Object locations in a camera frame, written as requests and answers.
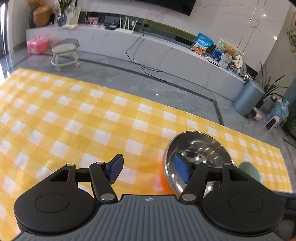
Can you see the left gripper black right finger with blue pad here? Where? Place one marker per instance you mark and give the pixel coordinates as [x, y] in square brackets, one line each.
[194, 175]

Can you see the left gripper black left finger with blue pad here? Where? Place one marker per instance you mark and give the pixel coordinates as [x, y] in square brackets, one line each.
[103, 175]

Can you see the orange steel bowl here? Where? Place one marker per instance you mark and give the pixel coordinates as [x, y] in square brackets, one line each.
[194, 147]

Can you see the green ceramic bowl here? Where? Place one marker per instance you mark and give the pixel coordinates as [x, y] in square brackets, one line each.
[251, 170]

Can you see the yellow white checkered tablecloth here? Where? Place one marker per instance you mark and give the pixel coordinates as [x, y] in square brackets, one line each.
[48, 121]

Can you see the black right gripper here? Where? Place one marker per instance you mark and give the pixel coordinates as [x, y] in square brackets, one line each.
[286, 227]

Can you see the grey blue trash bin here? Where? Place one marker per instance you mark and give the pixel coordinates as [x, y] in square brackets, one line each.
[248, 98]

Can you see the blue plastic bag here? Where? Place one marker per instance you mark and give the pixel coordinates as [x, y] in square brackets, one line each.
[279, 112]

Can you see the green potted plant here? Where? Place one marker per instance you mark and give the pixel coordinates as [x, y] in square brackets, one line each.
[268, 86]

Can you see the long white tv cabinet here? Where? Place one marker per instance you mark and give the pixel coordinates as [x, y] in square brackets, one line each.
[152, 52]

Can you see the teddy bear toy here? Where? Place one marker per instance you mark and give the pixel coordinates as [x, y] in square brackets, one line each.
[229, 50]

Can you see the grey round stool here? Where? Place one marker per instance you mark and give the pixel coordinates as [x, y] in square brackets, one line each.
[66, 48]

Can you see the blue snack bag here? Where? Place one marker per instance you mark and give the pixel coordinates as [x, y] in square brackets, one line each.
[201, 44]

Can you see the pink plastic case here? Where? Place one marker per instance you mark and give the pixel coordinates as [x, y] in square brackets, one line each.
[37, 45]

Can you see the white wifi router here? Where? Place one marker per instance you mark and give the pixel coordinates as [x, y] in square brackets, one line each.
[126, 25]

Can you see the blue glass vase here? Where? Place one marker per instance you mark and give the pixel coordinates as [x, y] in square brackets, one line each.
[61, 19]

